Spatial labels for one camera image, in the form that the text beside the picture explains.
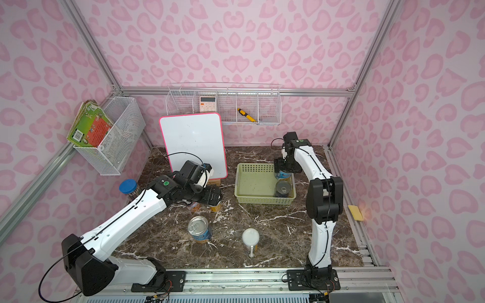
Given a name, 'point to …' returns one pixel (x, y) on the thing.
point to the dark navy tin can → (282, 189)
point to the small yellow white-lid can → (216, 208)
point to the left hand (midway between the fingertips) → (213, 191)
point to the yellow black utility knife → (251, 118)
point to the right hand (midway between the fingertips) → (283, 168)
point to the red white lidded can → (196, 206)
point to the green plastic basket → (254, 185)
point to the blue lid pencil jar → (130, 187)
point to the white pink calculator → (208, 103)
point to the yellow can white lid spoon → (251, 237)
